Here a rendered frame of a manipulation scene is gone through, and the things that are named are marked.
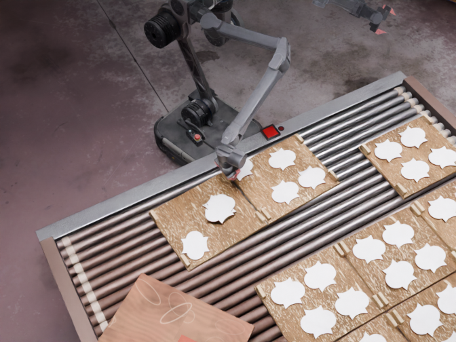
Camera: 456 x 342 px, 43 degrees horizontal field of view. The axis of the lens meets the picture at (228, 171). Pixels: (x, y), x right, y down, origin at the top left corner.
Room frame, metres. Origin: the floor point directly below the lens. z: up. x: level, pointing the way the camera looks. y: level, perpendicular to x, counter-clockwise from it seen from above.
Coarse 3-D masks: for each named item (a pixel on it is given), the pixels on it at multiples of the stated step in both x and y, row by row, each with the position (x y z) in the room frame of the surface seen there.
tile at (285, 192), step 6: (282, 180) 1.54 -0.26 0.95; (276, 186) 1.51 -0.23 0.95; (282, 186) 1.51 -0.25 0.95; (288, 186) 1.51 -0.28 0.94; (294, 186) 1.51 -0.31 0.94; (276, 192) 1.47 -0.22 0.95; (282, 192) 1.47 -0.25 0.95; (288, 192) 1.47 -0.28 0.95; (294, 192) 1.47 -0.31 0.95; (276, 198) 1.44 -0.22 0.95; (282, 198) 1.44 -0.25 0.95; (288, 198) 1.44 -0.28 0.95; (294, 198) 1.44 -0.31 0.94
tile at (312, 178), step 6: (312, 168) 1.61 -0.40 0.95; (318, 168) 1.61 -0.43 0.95; (300, 174) 1.57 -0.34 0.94; (306, 174) 1.57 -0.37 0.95; (312, 174) 1.57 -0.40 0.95; (318, 174) 1.57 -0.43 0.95; (324, 174) 1.57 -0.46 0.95; (300, 180) 1.54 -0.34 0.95; (306, 180) 1.54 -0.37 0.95; (312, 180) 1.54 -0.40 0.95; (318, 180) 1.54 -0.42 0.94; (306, 186) 1.51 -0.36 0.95; (312, 186) 1.51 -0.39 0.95
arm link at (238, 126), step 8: (280, 56) 1.78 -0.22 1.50; (272, 64) 1.75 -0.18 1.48; (272, 72) 1.74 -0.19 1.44; (280, 72) 1.75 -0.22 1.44; (264, 80) 1.72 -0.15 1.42; (272, 80) 1.71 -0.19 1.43; (256, 88) 1.70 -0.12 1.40; (264, 88) 1.69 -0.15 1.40; (272, 88) 1.71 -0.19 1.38; (256, 96) 1.66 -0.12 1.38; (264, 96) 1.67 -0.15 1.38; (248, 104) 1.64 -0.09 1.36; (256, 104) 1.63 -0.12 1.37; (240, 112) 1.62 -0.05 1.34; (248, 112) 1.61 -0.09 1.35; (240, 120) 1.58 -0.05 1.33; (248, 120) 1.58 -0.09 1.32; (232, 128) 1.55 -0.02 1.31; (240, 128) 1.55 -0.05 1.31; (240, 136) 1.55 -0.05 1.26; (232, 144) 1.51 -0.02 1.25
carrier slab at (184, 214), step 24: (192, 192) 1.48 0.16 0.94; (216, 192) 1.48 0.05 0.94; (240, 192) 1.48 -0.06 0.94; (168, 216) 1.35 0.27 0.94; (192, 216) 1.35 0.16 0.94; (240, 216) 1.35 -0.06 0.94; (168, 240) 1.22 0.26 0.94; (216, 240) 1.22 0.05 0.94; (240, 240) 1.23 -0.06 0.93; (192, 264) 1.11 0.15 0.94
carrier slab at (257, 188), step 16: (288, 144) 1.76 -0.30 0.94; (304, 144) 1.76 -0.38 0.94; (256, 160) 1.66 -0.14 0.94; (304, 160) 1.66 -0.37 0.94; (256, 176) 1.57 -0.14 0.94; (272, 176) 1.57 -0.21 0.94; (288, 176) 1.57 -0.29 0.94; (256, 192) 1.48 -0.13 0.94; (272, 192) 1.48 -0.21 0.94; (304, 192) 1.48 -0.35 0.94; (320, 192) 1.48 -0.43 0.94; (256, 208) 1.39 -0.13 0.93; (272, 208) 1.39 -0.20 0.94; (288, 208) 1.39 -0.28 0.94
